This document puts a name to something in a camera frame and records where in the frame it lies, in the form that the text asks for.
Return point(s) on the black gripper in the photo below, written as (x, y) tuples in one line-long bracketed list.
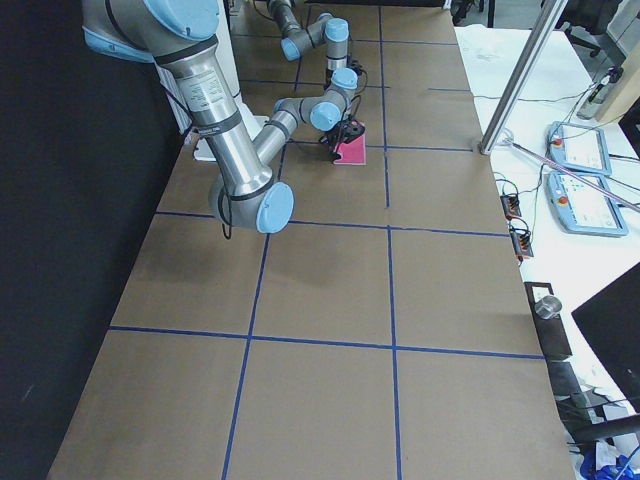
[(336, 140), (328, 77)]

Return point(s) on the orange connector board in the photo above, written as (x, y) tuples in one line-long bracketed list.
[(511, 206), (521, 242)]

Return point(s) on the silver metal cylinder weight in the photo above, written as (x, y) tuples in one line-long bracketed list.
[(547, 307)]

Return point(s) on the lower blue teach pendant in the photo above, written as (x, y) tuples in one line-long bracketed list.
[(580, 209)]

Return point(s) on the black monitor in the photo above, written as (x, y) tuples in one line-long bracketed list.
[(609, 322)]

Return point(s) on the upper blue teach pendant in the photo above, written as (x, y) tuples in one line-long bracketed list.
[(578, 147)]

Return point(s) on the lower orange connector board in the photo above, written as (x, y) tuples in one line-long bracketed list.
[(521, 242)]

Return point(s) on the blue teach pendant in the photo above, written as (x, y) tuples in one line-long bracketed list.
[(580, 209), (578, 147)]

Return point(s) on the pink towel with grey edge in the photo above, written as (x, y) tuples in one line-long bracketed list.
[(351, 153)]

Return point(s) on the blue plastic bag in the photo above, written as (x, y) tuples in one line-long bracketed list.
[(601, 464)]

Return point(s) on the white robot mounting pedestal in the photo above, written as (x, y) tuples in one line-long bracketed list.
[(207, 20)]

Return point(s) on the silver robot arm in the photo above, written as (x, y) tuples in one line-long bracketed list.
[(190, 40), (327, 30)]

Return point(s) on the black office chair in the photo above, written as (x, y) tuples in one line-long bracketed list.
[(581, 14)]

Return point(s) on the upper orange connector board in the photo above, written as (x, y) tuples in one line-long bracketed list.
[(511, 206)]

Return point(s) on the black flat bracket plate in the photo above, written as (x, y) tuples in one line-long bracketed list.
[(551, 333)]

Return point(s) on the aluminium frame post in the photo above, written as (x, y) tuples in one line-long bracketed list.
[(537, 39)]

